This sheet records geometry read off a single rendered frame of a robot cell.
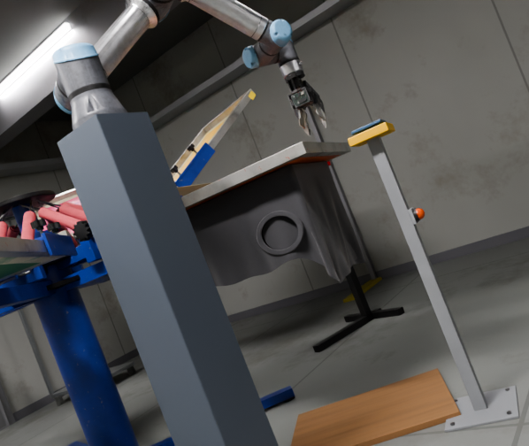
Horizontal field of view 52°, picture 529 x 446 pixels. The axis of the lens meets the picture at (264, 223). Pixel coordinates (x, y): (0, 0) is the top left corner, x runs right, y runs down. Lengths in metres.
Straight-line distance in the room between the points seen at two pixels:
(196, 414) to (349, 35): 4.00
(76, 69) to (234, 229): 0.73
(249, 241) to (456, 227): 3.11
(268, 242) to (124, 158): 0.63
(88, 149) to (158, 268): 0.36
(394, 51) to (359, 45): 0.32
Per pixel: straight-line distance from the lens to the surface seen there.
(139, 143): 1.48
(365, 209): 4.98
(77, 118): 1.51
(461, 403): 2.01
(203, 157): 2.79
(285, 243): 1.80
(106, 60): 1.74
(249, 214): 1.83
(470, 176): 4.67
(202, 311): 1.44
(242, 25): 1.81
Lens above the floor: 0.77
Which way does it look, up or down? 1 degrees up
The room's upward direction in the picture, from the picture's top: 22 degrees counter-clockwise
